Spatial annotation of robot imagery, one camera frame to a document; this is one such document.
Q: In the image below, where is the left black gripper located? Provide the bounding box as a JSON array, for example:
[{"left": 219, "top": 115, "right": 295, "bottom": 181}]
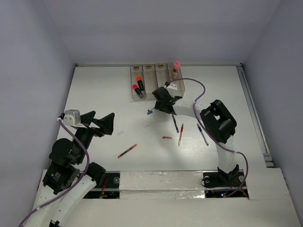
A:
[{"left": 74, "top": 109, "right": 116, "bottom": 162}]

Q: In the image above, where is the red gel pen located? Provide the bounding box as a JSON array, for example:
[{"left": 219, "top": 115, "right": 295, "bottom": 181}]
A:
[{"left": 178, "top": 124, "right": 184, "bottom": 146}]

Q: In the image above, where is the orange highlighter marker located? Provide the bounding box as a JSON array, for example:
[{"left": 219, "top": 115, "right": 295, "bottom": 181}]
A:
[{"left": 136, "top": 76, "right": 144, "bottom": 91}]

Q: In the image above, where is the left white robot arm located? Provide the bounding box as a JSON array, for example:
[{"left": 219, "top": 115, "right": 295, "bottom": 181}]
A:
[{"left": 19, "top": 109, "right": 115, "bottom": 227}]

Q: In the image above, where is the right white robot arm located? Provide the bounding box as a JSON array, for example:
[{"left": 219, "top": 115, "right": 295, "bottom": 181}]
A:
[{"left": 152, "top": 87, "right": 240, "bottom": 188}]

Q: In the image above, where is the dark purple gel pen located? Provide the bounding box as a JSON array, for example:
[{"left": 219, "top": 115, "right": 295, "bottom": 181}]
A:
[{"left": 172, "top": 114, "right": 179, "bottom": 133}]

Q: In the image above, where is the clear four-compartment organizer tray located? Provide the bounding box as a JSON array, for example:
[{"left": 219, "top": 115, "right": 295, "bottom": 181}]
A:
[{"left": 130, "top": 62, "right": 185, "bottom": 101}]

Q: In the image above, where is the pink highlighter marker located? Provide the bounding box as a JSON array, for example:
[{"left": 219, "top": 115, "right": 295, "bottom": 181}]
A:
[{"left": 132, "top": 84, "right": 144, "bottom": 99}]

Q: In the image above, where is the pink-capped glue stick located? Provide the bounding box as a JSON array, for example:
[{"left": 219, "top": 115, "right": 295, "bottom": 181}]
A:
[{"left": 171, "top": 61, "right": 181, "bottom": 79}]

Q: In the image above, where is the red slim pen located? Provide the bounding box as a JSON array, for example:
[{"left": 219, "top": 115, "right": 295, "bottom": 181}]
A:
[{"left": 117, "top": 144, "right": 137, "bottom": 158}]

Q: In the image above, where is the blue gel pen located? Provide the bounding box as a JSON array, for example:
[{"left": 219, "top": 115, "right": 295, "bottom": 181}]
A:
[{"left": 197, "top": 123, "right": 209, "bottom": 146}]

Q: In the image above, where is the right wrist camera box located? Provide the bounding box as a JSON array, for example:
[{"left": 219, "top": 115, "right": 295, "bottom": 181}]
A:
[{"left": 164, "top": 82, "right": 178, "bottom": 90}]

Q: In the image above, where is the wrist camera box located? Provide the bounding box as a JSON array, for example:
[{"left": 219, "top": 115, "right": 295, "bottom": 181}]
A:
[
  {"left": 57, "top": 109, "right": 81, "bottom": 126},
  {"left": 164, "top": 82, "right": 178, "bottom": 90}
]

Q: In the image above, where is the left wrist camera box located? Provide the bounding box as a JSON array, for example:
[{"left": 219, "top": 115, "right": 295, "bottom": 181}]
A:
[{"left": 57, "top": 109, "right": 81, "bottom": 126}]

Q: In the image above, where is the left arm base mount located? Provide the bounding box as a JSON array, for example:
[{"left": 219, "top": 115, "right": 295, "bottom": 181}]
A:
[{"left": 84, "top": 172, "right": 120, "bottom": 199}]

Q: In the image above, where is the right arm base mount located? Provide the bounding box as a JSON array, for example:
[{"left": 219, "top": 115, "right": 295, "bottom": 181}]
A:
[{"left": 200, "top": 171, "right": 249, "bottom": 198}]

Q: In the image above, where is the aluminium side rail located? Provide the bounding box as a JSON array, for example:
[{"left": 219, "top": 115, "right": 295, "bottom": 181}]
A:
[{"left": 236, "top": 64, "right": 275, "bottom": 168}]

